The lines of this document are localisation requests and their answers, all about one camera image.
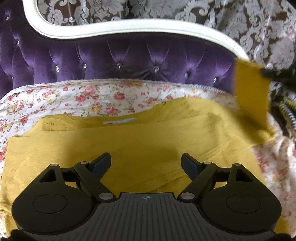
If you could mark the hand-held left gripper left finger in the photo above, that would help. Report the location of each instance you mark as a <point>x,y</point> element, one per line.
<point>102,162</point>

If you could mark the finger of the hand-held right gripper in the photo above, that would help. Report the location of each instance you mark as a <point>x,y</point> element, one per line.
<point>275,72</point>

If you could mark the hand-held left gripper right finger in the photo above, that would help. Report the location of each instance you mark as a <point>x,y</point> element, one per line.
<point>190,165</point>

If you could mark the purple tufted headboard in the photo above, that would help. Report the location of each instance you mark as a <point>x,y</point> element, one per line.
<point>115,58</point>

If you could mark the mustard yellow knit garment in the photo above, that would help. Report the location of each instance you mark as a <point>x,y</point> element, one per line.
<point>143,141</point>

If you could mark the floral bed sheet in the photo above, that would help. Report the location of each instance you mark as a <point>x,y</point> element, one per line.
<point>76,97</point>

